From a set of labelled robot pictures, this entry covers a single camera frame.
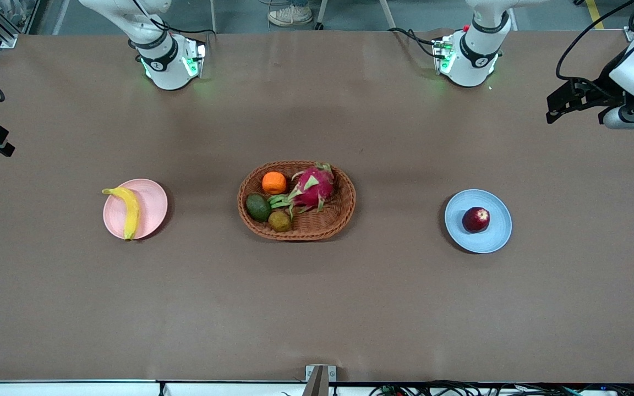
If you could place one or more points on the brown table cover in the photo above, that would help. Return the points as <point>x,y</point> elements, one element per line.
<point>317,308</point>

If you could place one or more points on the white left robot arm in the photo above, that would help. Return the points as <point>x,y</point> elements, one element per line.
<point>474,66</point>

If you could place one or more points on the pink dragon fruit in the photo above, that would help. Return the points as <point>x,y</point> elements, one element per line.
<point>314,187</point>

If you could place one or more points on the white sneaker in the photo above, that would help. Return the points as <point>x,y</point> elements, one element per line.
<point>290,15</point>

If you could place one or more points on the brown wicker basket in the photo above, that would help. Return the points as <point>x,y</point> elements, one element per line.
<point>309,226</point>

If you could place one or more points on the chair leg with caster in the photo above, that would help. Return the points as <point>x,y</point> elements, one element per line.
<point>321,14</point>

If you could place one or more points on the blue plate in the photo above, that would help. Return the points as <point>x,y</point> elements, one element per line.
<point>496,236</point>

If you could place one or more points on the white table edge rail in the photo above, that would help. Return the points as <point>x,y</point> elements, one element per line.
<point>75,389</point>

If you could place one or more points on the brown kiwi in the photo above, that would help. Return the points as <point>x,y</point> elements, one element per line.
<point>279,221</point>

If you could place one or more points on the yellow banana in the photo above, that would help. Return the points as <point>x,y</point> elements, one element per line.
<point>131,212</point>

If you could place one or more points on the orange fruit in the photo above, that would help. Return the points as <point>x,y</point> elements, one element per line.
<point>274,183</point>

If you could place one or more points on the pink plate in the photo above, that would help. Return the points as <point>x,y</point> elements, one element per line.
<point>152,206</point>

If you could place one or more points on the green avocado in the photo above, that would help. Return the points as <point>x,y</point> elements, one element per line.
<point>258,207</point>

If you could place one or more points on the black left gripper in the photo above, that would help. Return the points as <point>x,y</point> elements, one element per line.
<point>605,91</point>

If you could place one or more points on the red apple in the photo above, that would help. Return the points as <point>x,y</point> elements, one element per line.
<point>475,220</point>

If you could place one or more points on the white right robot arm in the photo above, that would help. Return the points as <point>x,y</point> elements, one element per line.
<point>168,74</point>

